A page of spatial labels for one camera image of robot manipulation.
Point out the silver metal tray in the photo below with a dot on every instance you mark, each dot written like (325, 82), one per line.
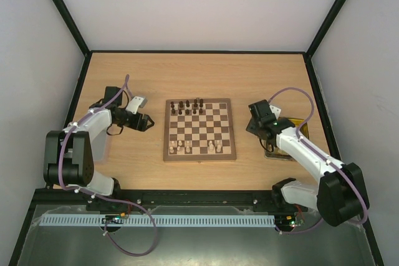
(100, 147)

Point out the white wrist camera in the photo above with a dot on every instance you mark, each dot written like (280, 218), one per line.
(135, 103)
(276, 110)

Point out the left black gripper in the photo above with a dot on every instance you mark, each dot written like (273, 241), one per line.
(141, 127)

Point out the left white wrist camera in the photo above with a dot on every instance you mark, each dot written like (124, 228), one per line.
(135, 103)

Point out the black aluminium frame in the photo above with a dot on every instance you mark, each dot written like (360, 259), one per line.
(48, 195)

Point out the grey slotted cable duct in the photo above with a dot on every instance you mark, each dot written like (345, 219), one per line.
(99, 220)

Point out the wooden chess board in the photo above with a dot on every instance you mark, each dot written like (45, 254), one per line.
(199, 130)

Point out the yellow tin tray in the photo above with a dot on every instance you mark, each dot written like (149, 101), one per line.
(283, 138)

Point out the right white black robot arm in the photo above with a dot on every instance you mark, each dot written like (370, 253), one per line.
(339, 194)

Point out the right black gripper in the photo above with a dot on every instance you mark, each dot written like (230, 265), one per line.
(254, 128)

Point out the clear plastic sheet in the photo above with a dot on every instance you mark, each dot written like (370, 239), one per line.
(308, 243)

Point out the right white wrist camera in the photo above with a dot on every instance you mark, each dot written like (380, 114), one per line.
(276, 110)

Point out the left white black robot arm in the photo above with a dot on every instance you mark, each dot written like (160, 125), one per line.
(69, 153)

